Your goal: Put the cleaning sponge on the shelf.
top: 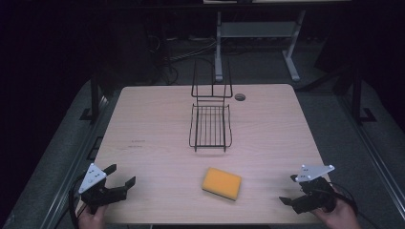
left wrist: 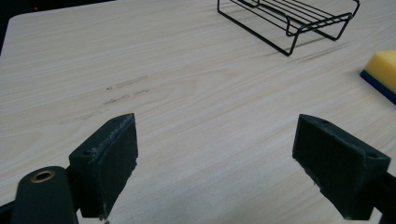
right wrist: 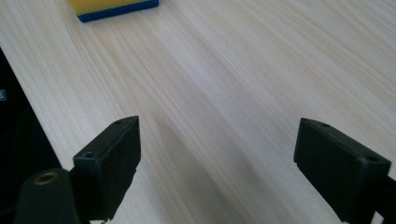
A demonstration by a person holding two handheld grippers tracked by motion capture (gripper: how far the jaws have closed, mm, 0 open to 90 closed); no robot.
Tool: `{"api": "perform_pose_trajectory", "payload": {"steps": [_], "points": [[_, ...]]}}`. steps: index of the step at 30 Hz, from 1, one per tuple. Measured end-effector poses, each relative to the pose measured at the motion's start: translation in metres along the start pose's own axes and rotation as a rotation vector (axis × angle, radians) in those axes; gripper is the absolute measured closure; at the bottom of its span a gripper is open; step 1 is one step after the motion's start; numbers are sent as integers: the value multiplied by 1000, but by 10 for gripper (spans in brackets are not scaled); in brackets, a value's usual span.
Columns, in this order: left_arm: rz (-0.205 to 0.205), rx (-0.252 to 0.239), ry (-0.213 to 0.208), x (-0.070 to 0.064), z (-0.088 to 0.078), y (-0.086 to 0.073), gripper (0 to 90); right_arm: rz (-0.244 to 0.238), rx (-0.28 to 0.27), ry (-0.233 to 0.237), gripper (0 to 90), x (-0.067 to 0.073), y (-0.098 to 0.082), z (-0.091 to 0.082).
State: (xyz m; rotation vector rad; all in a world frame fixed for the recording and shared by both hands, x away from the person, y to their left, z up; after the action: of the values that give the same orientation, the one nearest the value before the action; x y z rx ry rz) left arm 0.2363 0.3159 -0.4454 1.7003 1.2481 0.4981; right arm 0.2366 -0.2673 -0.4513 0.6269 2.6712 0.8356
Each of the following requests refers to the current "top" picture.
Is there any person's left hand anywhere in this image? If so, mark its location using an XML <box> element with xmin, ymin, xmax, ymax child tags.
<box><xmin>77</xmin><ymin>204</ymin><xmax>109</xmax><ymax>229</ymax></box>

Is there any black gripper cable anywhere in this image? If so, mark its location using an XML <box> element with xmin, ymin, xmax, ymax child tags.
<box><xmin>68</xmin><ymin>176</ymin><xmax>86</xmax><ymax>229</ymax></box>
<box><xmin>330</xmin><ymin>181</ymin><xmax>385</xmax><ymax>229</ymax></box>

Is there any black wire rack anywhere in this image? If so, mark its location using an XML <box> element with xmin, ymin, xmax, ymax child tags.
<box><xmin>188</xmin><ymin>57</ymin><xmax>234</xmax><ymax>154</ymax></box>

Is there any aluminium frame rail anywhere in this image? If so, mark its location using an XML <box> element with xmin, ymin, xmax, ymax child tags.
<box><xmin>337</xmin><ymin>94</ymin><xmax>405</xmax><ymax>221</ymax></box>
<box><xmin>39</xmin><ymin>94</ymin><xmax>113</xmax><ymax>229</ymax></box>

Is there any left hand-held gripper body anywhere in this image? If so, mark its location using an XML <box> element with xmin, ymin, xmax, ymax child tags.
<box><xmin>77</xmin><ymin>162</ymin><xmax>128</xmax><ymax>215</ymax></box>

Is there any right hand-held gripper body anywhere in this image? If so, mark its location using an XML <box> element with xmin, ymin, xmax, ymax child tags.
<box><xmin>291</xmin><ymin>164</ymin><xmax>337</xmax><ymax>215</ymax></box>

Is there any person's right hand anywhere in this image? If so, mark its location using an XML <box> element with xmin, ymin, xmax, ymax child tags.
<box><xmin>312</xmin><ymin>186</ymin><xmax>363</xmax><ymax>229</ymax></box>

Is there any black upright post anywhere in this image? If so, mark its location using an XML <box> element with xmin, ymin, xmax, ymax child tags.
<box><xmin>351</xmin><ymin>67</ymin><xmax>377</xmax><ymax>126</ymax></box>
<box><xmin>78</xmin><ymin>72</ymin><xmax>103</xmax><ymax>122</ymax></box>

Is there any yellow sponge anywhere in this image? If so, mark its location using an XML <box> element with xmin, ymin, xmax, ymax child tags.
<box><xmin>201</xmin><ymin>167</ymin><xmax>243</xmax><ymax>202</ymax></box>

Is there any grey metal stand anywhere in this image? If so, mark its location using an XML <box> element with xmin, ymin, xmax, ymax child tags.
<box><xmin>214</xmin><ymin>10</ymin><xmax>308</xmax><ymax>83</ymax></box>

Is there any bundle of floor cables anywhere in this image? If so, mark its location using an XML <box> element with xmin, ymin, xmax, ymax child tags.
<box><xmin>145</xmin><ymin>33</ymin><xmax>218</xmax><ymax>86</ymax></box>

